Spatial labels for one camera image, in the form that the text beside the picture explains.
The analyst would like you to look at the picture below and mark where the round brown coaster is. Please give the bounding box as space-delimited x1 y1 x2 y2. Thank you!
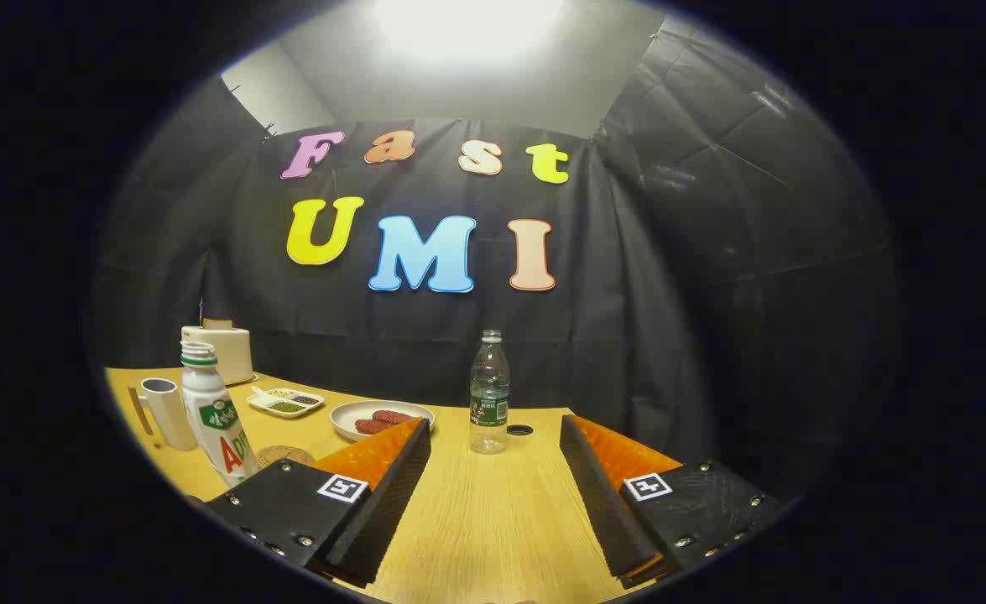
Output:
256 445 316 469

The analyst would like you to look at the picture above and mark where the white round plate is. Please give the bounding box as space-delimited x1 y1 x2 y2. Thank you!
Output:
330 400 436 443

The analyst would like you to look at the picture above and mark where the white cup wooden handle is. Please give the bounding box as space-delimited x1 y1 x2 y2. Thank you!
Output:
128 377 200 452

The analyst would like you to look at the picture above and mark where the white divided condiment dish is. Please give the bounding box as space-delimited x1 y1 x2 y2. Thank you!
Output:
247 386 326 419

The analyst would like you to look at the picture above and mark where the white juice bottle green label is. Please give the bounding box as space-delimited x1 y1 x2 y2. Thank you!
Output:
180 341 258 489

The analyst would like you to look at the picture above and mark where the wooden table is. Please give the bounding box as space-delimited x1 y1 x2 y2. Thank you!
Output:
105 366 628 603

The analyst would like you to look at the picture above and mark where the clear plastic water bottle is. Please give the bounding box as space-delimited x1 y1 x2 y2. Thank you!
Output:
469 330 511 456

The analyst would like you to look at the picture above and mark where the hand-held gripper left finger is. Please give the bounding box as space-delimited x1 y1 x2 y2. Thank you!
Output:
204 417 433 588

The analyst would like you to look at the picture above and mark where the cream toaster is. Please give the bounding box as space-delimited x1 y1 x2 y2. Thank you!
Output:
182 325 255 387

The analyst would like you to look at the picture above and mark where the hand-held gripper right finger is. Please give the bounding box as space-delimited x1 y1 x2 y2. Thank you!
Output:
560 414 787 590

